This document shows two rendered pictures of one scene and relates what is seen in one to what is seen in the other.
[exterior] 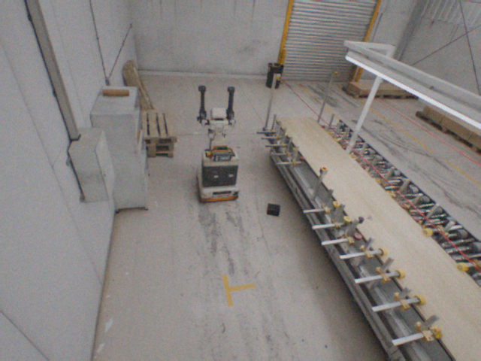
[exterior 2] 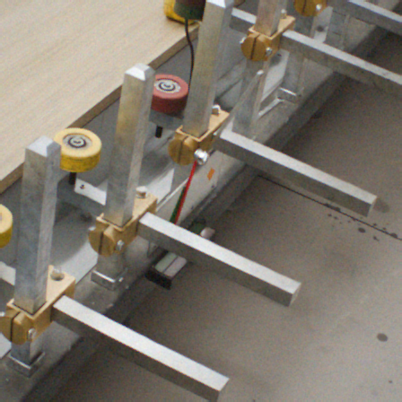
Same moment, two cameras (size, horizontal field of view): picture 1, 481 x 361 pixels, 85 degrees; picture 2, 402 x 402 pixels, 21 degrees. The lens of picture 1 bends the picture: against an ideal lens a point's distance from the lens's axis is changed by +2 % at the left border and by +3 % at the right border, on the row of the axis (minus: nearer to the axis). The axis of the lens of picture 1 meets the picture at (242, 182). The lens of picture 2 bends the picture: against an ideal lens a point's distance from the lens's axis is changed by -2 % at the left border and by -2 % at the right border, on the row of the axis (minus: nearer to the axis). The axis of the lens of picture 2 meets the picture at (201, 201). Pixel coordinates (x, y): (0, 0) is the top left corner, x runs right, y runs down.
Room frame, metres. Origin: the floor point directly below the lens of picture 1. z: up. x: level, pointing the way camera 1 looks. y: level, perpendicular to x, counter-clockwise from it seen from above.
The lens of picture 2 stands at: (3.20, -0.15, 1.94)
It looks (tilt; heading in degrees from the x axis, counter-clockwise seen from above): 37 degrees down; 220
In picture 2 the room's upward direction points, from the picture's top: 12 degrees clockwise
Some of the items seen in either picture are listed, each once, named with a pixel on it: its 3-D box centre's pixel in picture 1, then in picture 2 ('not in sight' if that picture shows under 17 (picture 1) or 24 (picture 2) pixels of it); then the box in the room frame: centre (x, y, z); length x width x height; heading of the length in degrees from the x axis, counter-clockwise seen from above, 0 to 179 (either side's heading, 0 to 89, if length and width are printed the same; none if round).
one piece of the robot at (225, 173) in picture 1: (219, 165); not in sight; (3.33, 0.40, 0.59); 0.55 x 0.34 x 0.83; 108
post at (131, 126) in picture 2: (336, 218); (120, 196); (2.21, -1.13, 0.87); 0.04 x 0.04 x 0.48; 19
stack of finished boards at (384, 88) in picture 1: (381, 88); not in sight; (10.06, -4.52, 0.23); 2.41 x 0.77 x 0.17; 111
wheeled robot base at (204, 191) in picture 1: (217, 183); not in sight; (3.42, 0.43, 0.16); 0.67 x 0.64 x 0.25; 18
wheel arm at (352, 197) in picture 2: (340, 241); (259, 157); (1.90, -1.12, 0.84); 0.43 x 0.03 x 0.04; 109
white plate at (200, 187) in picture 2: (340, 241); (187, 197); (1.99, -1.18, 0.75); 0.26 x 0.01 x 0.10; 19
